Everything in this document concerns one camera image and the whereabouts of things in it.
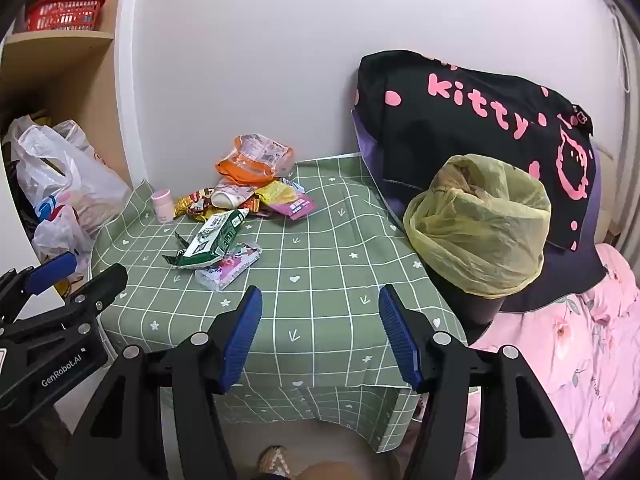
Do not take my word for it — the orange snack bag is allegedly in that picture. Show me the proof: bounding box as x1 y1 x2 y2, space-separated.
215 133 296 186

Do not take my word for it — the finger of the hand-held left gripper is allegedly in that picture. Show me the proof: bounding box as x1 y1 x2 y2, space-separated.
0 252 78 322
50 263 128 331

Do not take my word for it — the beige woven slipper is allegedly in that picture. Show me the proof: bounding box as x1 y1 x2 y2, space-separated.
257 445 291 476

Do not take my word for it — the white paper cup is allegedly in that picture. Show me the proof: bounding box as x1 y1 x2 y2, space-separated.
210 182 256 209

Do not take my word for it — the black bin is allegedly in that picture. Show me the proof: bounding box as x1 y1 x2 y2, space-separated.
425 260 503 346

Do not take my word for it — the red plastic basket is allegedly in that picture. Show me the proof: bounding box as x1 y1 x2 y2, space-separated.
25 0 108 32

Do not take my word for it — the person's leg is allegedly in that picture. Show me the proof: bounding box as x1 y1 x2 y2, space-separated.
295 460 366 480

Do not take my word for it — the yellow snack wrapper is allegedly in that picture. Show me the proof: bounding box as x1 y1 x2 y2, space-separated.
252 180 301 211

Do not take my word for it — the pink floral blanket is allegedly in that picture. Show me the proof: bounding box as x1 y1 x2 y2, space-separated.
410 242 640 480

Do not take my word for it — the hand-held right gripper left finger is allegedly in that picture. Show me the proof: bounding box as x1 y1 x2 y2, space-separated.
67 285 263 480

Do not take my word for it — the brown chocolate wrapper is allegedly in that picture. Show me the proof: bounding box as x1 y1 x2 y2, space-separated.
173 186 216 221

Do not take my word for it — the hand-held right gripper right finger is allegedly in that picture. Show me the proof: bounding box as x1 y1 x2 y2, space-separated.
377 284 586 480

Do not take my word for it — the purple wet wipes packet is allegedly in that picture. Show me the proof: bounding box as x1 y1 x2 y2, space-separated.
195 241 263 292

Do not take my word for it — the crumpled white plastic bag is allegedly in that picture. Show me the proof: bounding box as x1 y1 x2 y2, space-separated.
32 195 95 286

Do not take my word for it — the green checked tablecloth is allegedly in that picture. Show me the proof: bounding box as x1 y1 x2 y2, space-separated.
90 152 468 453

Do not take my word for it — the large white plastic bag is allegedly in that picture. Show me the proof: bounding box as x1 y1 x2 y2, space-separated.
10 119 133 241

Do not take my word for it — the pink purple packet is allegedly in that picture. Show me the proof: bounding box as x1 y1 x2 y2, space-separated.
272 192 318 220

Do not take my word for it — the wooden shelf unit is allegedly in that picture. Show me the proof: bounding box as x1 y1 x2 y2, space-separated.
0 0 133 191

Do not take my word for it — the green white snack packet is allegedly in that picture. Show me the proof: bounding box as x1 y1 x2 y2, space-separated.
162 208 251 269

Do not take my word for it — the small pink bottle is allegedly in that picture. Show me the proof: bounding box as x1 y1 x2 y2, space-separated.
151 189 175 224

